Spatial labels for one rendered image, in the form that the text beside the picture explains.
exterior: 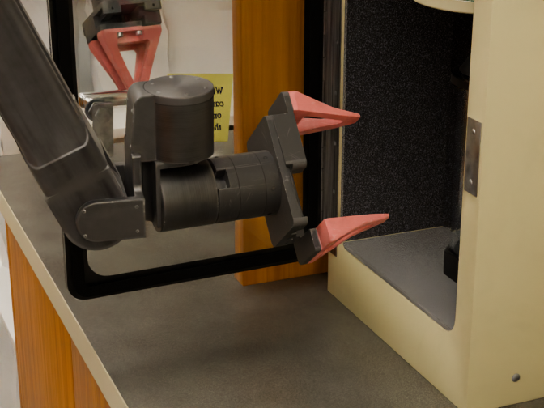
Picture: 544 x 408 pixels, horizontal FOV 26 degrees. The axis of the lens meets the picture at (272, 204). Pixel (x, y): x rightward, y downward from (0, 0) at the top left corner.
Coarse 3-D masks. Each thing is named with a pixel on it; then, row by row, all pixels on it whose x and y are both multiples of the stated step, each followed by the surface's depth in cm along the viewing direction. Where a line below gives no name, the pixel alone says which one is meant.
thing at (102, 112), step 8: (96, 104) 120; (104, 104) 120; (112, 104) 121; (88, 112) 121; (96, 112) 120; (104, 112) 120; (112, 112) 121; (96, 120) 120; (104, 120) 120; (112, 120) 121; (96, 128) 121; (104, 128) 121; (112, 128) 121; (104, 136) 121; (112, 136) 122; (104, 144) 122; (112, 144) 122; (112, 152) 122
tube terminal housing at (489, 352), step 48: (480, 0) 103; (528, 0) 102; (480, 48) 104; (528, 48) 104; (480, 96) 105; (528, 96) 106; (480, 144) 106; (528, 144) 107; (480, 192) 107; (528, 192) 109; (480, 240) 109; (528, 240) 111; (336, 288) 140; (384, 288) 128; (480, 288) 110; (528, 288) 113; (384, 336) 130; (432, 336) 119; (480, 336) 112; (528, 336) 115; (432, 384) 120; (480, 384) 114; (528, 384) 117
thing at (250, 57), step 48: (48, 0) 116; (96, 0) 118; (144, 0) 120; (192, 0) 122; (240, 0) 125; (288, 0) 127; (96, 48) 120; (144, 48) 122; (192, 48) 124; (240, 48) 126; (288, 48) 129; (96, 96) 121; (240, 96) 128; (240, 144) 130; (144, 240) 129; (192, 240) 131; (240, 240) 134
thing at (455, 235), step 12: (456, 72) 120; (468, 96) 119; (456, 132) 123; (456, 144) 123; (456, 156) 123; (456, 168) 123; (456, 180) 123; (456, 192) 124; (456, 204) 124; (456, 216) 124; (456, 228) 125; (456, 240) 125; (456, 252) 125
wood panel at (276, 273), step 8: (288, 264) 145; (296, 264) 146; (312, 264) 147; (320, 264) 147; (240, 272) 144; (248, 272) 143; (256, 272) 144; (264, 272) 144; (272, 272) 145; (280, 272) 145; (288, 272) 146; (296, 272) 146; (304, 272) 147; (312, 272) 147; (320, 272) 147; (240, 280) 144; (248, 280) 144; (256, 280) 144; (264, 280) 145; (272, 280) 145
